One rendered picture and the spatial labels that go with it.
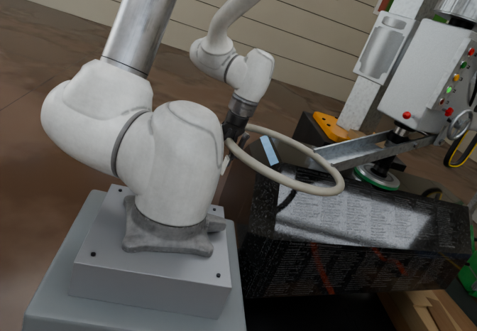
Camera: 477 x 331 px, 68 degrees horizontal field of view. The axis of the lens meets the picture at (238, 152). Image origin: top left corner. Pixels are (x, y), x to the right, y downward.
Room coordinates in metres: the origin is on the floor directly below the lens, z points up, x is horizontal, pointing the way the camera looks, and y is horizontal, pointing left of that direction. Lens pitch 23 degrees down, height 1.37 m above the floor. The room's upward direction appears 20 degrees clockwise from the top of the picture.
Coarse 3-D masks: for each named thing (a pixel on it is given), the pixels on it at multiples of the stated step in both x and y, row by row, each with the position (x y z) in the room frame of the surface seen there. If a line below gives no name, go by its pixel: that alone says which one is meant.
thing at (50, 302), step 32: (96, 192) 0.77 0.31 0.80; (64, 256) 0.54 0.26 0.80; (64, 288) 0.47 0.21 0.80; (32, 320) 0.40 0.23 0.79; (64, 320) 0.41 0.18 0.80; (96, 320) 0.43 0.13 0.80; (128, 320) 0.45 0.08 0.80; (160, 320) 0.47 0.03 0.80; (192, 320) 0.50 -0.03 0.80; (224, 320) 0.52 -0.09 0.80
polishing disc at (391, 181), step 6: (360, 168) 1.60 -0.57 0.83; (366, 168) 1.64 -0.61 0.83; (366, 174) 1.56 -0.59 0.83; (372, 174) 1.59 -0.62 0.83; (390, 174) 1.68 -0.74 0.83; (378, 180) 1.53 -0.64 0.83; (384, 180) 1.56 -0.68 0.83; (390, 180) 1.59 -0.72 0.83; (396, 180) 1.62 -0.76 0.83; (390, 186) 1.54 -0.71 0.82; (396, 186) 1.56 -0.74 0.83
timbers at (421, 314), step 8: (392, 296) 1.73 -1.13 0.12; (400, 296) 1.69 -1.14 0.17; (432, 296) 1.74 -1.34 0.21; (400, 304) 1.66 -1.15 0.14; (408, 304) 1.62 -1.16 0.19; (400, 312) 1.63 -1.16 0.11; (408, 312) 1.59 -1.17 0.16; (416, 312) 1.56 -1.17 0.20; (424, 312) 1.58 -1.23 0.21; (448, 312) 1.65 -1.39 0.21; (408, 320) 1.56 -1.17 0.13; (416, 320) 1.53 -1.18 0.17; (424, 320) 1.51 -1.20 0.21; (432, 320) 1.53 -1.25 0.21; (416, 328) 1.50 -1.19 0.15; (424, 328) 1.47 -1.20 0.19; (432, 328) 1.47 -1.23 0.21; (456, 328) 1.54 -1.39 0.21
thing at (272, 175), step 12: (264, 132) 1.43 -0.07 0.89; (276, 132) 1.46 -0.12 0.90; (228, 144) 1.10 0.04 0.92; (288, 144) 1.45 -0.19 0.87; (300, 144) 1.44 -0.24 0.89; (240, 156) 1.04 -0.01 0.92; (312, 156) 1.40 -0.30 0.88; (252, 168) 1.02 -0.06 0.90; (264, 168) 1.00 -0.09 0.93; (276, 180) 0.99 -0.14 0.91; (288, 180) 0.99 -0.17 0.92; (336, 180) 1.21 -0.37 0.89; (312, 192) 1.01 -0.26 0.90; (324, 192) 1.04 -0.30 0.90; (336, 192) 1.08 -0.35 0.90
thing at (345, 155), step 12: (384, 132) 1.65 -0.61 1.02; (420, 132) 1.77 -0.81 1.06; (336, 144) 1.48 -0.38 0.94; (348, 144) 1.52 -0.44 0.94; (360, 144) 1.57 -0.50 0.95; (372, 144) 1.61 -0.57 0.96; (396, 144) 1.55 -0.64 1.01; (408, 144) 1.59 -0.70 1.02; (420, 144) 1.65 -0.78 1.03; (324, 156) 1.44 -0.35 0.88; (336, 156) 1.46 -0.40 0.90; (348, 156) 1.47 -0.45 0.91; (360, 156) 1.41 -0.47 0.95; (372, 156) 1.45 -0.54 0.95; (384, 156) 1.51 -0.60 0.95; (324, 168) 1.35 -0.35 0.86; (336, 168) 1.34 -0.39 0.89; (348, 168) 1.38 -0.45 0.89
